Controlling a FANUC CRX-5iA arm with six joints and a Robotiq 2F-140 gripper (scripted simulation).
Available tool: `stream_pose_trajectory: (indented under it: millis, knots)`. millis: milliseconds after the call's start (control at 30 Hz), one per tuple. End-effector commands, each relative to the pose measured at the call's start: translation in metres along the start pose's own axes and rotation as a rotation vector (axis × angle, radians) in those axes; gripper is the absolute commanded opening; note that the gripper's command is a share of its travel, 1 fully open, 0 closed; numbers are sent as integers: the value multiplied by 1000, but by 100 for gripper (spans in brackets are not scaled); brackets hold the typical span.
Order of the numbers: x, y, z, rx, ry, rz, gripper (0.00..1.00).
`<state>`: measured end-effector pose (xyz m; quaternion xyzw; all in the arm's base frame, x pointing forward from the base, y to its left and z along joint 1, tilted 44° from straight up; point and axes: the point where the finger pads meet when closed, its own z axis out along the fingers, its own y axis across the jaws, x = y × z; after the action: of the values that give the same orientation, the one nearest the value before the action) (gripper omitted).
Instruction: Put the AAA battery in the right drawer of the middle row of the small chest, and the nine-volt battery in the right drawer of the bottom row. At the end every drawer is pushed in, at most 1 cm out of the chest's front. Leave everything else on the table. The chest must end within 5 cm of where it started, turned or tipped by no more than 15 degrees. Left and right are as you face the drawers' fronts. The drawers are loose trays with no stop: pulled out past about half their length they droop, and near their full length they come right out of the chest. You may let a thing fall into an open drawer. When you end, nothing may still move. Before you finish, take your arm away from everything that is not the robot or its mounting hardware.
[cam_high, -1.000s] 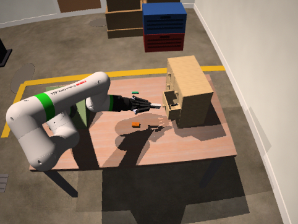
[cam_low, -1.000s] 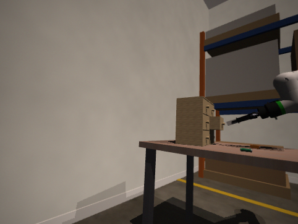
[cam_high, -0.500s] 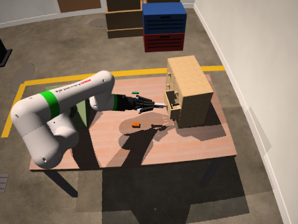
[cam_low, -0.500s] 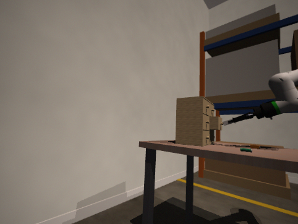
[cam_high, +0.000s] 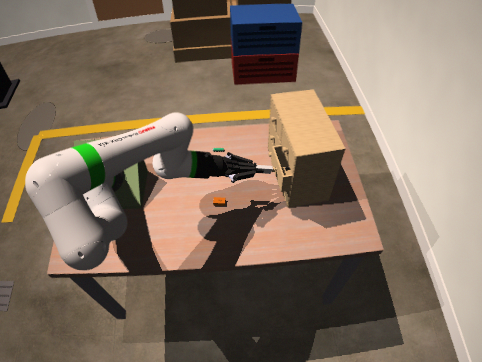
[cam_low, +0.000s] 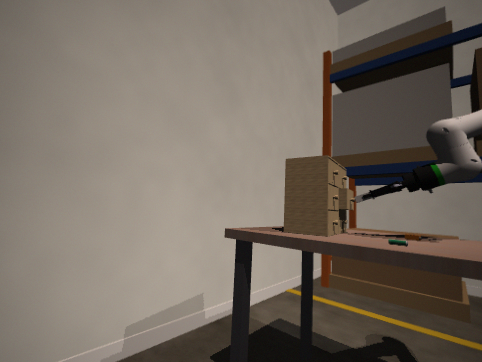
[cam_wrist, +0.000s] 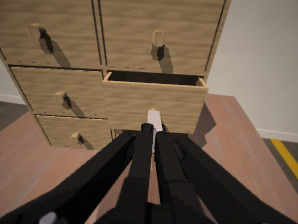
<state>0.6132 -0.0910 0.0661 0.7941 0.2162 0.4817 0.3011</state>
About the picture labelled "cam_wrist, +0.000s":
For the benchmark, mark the small wooden chest of drawers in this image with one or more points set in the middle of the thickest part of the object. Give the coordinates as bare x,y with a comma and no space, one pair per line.
97,9

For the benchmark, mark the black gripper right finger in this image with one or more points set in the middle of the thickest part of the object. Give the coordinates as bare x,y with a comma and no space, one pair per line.
227,199

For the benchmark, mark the light wooden drawer front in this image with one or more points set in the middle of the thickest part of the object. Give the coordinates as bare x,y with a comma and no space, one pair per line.
46,89
76,131
128,102
134,33
60,31

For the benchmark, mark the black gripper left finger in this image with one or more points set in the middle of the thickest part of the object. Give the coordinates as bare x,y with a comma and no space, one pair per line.
75,198

